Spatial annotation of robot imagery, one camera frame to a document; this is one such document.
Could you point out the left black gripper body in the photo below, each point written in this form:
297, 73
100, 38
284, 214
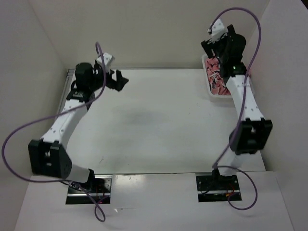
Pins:
109, 83

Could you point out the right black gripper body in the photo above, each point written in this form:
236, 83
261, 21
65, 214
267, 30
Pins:
219, 46

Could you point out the pink shark print shorts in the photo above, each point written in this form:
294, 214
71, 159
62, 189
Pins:
216, 84

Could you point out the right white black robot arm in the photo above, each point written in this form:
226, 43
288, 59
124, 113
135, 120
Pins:
227, 76

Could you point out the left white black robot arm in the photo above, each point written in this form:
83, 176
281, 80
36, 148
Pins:
48, 155

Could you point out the white plastic basket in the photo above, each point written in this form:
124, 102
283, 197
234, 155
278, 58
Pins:
213, 98

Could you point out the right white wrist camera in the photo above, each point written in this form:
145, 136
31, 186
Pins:
217, 30

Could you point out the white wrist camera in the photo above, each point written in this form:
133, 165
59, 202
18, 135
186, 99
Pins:
217, 30
105, 60

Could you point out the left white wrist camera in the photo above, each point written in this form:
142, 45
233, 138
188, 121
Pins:
105, 60

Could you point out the aluminium table edge rail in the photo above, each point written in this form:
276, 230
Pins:
66, 89

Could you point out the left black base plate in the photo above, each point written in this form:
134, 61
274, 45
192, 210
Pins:
100, 191

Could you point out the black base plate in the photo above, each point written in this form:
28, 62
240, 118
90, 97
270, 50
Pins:
100, 191
210, 190

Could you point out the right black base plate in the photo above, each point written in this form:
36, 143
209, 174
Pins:
210, 190

